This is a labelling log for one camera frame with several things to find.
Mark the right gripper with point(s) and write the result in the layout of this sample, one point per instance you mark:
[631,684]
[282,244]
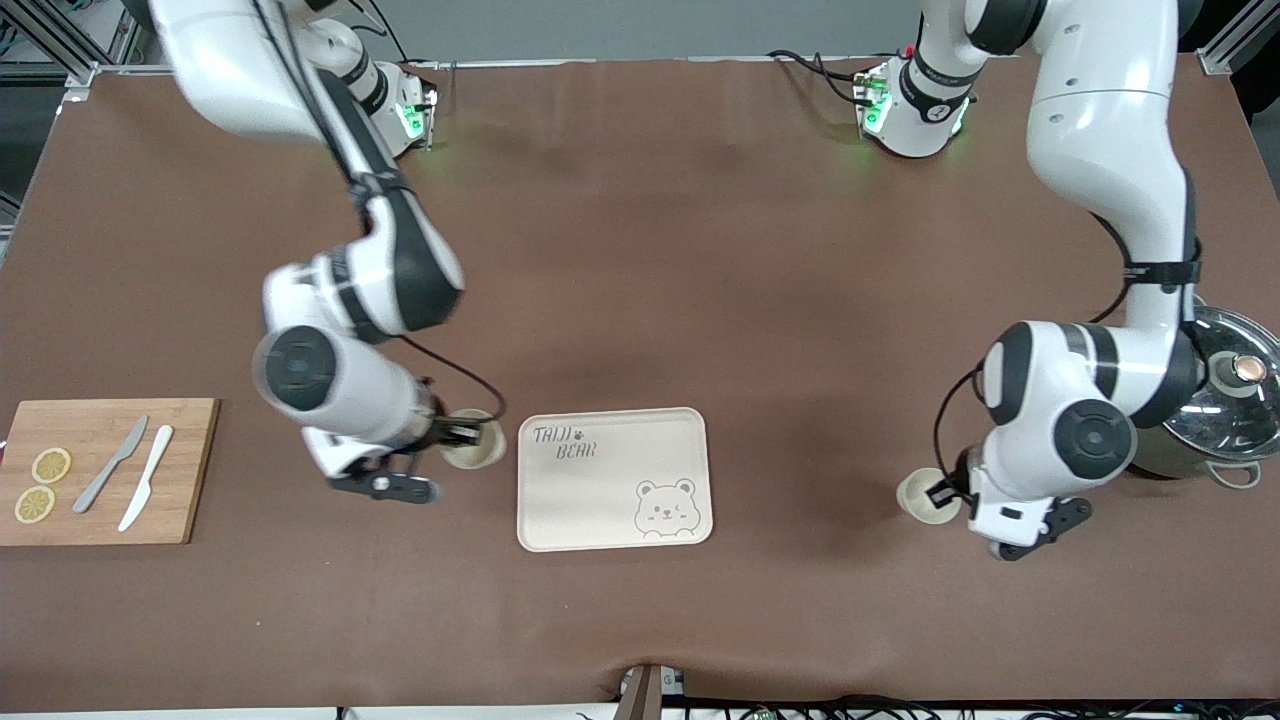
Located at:
[441,431]

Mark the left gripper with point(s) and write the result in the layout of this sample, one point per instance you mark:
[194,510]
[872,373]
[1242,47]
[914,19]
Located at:
[964,478]

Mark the white IKEA cup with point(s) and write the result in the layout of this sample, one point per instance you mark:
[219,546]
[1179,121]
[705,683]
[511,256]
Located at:
[915,500]
[480,455]

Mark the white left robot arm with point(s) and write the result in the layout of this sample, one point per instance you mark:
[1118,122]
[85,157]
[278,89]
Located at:
[1100,100]

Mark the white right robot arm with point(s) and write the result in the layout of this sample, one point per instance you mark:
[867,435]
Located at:
[230,70]

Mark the cream bear print tray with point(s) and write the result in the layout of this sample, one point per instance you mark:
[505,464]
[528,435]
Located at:
[600,490]

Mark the grey-green cooking pot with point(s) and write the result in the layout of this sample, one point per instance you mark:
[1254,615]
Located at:
[1180,465]

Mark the bamboo cutting board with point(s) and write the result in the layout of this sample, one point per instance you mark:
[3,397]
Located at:
[180,480]

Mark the glass pot lid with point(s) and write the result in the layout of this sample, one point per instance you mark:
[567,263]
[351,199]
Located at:
[1240,420]

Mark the white plastic knife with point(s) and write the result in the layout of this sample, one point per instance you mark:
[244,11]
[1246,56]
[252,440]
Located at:
[148,475]

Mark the grey plastic knife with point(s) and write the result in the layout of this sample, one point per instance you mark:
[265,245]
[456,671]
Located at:
[112,463]

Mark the yellow lemon slice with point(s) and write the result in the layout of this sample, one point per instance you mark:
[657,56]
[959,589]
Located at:
[35,504]
[51,465]

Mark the aluminium frame post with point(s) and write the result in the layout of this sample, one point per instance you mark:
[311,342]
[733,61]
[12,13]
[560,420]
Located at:
[60,50]
[1230,40]

